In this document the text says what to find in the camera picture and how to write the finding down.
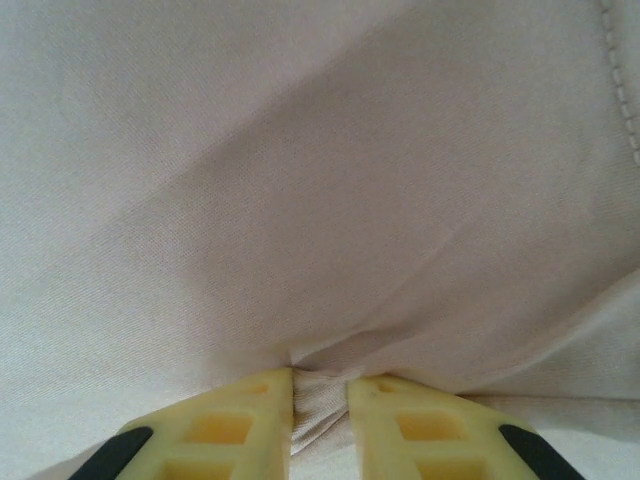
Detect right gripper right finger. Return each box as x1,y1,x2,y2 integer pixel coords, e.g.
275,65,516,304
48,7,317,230
347,377,581,480

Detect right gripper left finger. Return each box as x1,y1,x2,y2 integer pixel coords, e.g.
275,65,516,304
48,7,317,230
74,367,294,480

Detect orange cartoon print t-shirt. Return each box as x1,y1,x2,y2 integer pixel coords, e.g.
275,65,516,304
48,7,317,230
0,0,640,480

